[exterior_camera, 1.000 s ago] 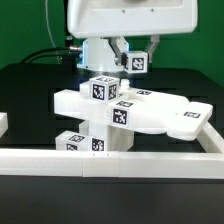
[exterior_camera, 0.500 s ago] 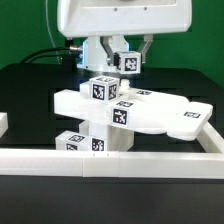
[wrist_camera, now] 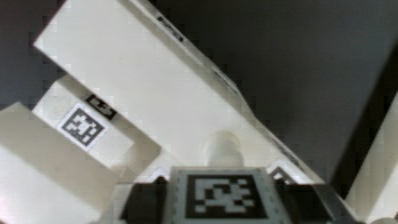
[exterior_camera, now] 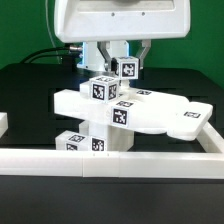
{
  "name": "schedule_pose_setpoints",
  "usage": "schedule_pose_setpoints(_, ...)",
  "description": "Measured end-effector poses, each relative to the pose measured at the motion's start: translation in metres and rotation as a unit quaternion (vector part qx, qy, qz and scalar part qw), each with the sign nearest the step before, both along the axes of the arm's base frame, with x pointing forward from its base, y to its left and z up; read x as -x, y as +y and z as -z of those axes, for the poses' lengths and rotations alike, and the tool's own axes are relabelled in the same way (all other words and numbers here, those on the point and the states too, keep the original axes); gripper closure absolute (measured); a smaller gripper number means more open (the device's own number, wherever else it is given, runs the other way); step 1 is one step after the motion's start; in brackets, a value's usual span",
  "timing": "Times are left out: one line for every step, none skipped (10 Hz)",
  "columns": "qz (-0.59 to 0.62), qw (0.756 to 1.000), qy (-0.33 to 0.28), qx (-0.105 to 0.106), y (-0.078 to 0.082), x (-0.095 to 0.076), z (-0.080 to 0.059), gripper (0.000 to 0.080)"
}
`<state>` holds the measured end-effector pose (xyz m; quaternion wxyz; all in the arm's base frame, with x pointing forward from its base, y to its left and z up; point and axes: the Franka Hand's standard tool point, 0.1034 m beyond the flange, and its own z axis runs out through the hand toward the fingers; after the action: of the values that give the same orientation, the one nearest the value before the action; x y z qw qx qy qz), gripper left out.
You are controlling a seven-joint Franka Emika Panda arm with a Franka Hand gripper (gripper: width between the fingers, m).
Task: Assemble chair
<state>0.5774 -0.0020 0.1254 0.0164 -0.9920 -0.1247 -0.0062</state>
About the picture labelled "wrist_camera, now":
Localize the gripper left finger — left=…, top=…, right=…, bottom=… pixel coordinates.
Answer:
left=121, top=177, right=169, bottom=224

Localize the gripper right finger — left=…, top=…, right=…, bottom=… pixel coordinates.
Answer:
left=277, top=184, right=362, bottom=224

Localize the white chair leg with marker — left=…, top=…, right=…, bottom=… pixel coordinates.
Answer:
left=34, top=75, right=160, bottom=172

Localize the white chair back frame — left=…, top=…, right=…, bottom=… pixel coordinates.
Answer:
left=34, top=0, right=321, bottom=183

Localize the white chair seat part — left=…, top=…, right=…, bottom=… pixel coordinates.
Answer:
left=0, top=103, right=117, bottom=224

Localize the white U-shaped obstacle fence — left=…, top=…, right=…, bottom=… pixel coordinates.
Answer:
left=345, top=95, right=398, bottom=224

